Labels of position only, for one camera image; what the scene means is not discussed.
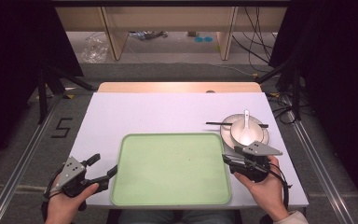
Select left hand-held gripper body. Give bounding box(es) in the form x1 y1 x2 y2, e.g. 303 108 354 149
53 156 90 199

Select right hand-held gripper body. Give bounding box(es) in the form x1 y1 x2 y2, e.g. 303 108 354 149
229 140 283 184

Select person's right hand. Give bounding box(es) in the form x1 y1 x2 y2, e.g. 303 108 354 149
233 155 291 222

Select person's left hand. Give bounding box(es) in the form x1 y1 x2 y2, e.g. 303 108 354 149
45 182 101 224

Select white round plate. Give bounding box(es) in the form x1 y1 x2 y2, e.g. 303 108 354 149
219 113 270 150

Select white bowl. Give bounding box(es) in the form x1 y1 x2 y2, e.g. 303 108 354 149
229 119 266 147

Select white ceramic spoon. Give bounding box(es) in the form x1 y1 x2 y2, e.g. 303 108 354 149
239 108 254 146

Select pair of black chopsticks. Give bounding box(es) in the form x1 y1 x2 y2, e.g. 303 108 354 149
205 120 269 129

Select light green plastic tray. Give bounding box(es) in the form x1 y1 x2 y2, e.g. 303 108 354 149
110 133 233 207

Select black metal stand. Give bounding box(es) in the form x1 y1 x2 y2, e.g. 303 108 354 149
36 64 95 125
255 58 303 122

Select clear plastic bag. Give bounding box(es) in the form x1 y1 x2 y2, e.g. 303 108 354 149
80 32 110 63

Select black curtain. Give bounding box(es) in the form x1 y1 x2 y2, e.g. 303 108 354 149
0 0 85 175
268 0 358 216

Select blue round lids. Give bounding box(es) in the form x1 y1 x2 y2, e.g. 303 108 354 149
194 35 214 44

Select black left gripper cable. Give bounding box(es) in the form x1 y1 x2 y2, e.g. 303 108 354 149
41 169 65 222

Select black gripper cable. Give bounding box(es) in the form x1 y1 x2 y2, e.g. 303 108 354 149
41 169 65 222
267 161 293 211

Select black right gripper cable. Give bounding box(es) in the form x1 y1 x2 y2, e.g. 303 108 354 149
267 161 293 211

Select aluminium floor rail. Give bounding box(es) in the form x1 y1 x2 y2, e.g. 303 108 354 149
279 92 357 224
0 92 63 224

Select black floor cables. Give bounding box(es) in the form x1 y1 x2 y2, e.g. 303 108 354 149
266 91 313 125

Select hanging black cables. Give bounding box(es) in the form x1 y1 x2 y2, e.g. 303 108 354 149
231 6 278 67

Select wooden shelf frame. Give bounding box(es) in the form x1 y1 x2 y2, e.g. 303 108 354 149
55 6 289 63

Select clutter of bottles and cables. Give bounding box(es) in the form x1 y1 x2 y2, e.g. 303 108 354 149
128 30 170 42

